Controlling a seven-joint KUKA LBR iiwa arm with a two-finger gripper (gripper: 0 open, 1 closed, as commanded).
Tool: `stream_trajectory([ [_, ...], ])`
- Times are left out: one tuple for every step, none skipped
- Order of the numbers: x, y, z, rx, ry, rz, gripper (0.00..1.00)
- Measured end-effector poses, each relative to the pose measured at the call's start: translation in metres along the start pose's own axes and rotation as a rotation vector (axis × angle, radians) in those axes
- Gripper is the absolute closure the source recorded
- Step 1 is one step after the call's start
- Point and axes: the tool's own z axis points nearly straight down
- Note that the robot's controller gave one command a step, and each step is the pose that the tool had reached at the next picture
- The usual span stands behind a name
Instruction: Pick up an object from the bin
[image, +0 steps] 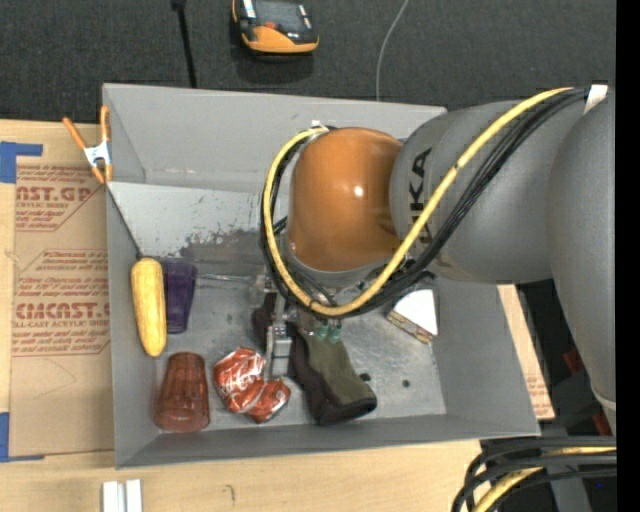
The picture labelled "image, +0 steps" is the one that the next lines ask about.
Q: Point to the white box with printed edge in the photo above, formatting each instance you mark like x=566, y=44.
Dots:
x=420, y=310

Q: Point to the yellow toy corn cob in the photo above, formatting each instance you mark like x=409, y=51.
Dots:
x=149, y=305

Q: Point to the red-orange clear plastic cup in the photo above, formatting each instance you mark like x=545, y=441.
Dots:
x=182, y=395

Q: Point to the dark green and brown cloth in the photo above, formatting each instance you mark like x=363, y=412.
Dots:
x=332, y=385

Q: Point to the crushed red drink can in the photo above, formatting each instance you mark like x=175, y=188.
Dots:
x=240, y=380

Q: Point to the purple clear plastic cup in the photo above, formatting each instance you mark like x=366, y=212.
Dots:
x=179, y=295

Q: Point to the brown cardboard board red print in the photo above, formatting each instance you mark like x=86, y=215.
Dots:
x=60, y=380

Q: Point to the grey metal bin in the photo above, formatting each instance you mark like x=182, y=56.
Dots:
x=390, y=380

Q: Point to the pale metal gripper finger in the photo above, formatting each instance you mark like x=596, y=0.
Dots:
x=278, y=345

